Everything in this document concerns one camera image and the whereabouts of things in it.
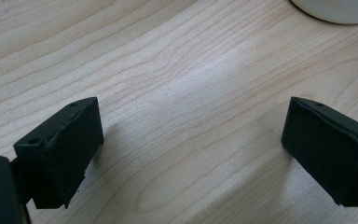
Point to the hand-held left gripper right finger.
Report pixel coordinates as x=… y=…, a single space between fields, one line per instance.
x=326 y=146

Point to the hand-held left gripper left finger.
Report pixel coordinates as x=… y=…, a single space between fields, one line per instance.
x=65 y=149

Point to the white ceramic bowl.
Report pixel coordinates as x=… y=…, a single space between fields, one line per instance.
x=338 y=11

